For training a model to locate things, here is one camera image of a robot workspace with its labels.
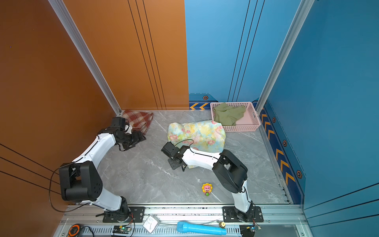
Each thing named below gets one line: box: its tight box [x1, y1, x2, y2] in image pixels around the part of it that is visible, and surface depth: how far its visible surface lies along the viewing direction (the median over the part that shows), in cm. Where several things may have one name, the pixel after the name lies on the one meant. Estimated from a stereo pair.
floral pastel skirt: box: [167, 119, 226, 153], surface depth 104 cm
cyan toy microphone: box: [176, 221, 228, 236], surface depth 68 cm
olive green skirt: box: [213, 102, 246, 126], surface depth 117 cm
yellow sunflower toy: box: [201, 182, 213, 197], surface depth 80 cm
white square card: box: [143, 215, 159, 234], surface depth 71 cm
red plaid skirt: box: [121, 109, 154, 135], surface depth 114 cm
